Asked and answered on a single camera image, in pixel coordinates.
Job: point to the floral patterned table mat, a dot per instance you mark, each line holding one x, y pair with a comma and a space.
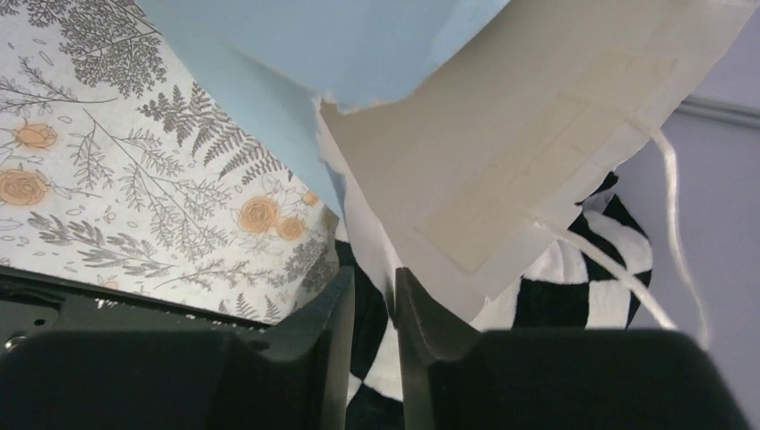
119, 170

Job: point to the light blue paper bag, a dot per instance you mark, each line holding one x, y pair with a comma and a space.
455, 138

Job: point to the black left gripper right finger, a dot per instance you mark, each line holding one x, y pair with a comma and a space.
429, 334

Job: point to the black white checkered pillow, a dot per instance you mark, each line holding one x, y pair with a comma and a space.
564, 287

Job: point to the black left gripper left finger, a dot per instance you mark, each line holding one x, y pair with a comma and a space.
303, 363

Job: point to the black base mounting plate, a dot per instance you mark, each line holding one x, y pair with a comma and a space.
33, 303

